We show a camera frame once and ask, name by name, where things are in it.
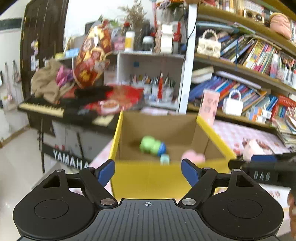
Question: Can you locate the pink plush pig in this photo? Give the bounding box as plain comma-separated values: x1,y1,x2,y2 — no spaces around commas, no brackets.
242,139,265,161

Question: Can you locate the pink round plush toy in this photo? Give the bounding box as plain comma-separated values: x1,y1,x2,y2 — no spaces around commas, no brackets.
181,150,206,164

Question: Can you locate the green frog toy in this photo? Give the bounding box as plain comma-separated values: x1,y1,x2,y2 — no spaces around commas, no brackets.
139,136,167,157

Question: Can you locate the person's right hand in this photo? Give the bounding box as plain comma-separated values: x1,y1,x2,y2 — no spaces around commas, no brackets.
287,192,296,219

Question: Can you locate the pink checkered tablecloth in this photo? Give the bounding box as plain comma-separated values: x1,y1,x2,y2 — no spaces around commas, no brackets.
91,108,287,200

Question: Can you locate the stack of magazines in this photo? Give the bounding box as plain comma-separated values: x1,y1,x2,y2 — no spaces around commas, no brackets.
273,116,296,149

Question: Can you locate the yellow cardboard box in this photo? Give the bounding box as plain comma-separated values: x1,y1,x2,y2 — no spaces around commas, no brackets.
109,111,236,200

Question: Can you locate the white quilted mini handbag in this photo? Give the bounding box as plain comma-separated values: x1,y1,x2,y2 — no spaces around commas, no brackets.
222,90,243,116

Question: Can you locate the pink cylindrical holder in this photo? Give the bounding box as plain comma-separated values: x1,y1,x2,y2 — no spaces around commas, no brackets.
198,89,220,126

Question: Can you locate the red foil bag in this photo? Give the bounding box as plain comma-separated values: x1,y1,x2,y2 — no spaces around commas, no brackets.
85,85,144,115

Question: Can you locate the wooden bookshelf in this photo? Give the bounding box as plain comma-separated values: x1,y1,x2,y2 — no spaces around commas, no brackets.
179,2,296,130

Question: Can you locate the black electric keyboard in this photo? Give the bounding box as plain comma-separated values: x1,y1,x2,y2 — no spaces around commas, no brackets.
18,96,119,132

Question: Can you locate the white cubby shelf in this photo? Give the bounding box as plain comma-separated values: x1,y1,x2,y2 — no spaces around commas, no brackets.
103,51,185,111

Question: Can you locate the beige crumpled cloth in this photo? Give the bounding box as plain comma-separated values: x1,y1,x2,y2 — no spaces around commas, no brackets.
31,58,74,104

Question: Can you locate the cream quilted handbag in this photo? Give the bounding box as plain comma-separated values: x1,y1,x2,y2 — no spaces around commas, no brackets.
197,29,221,58

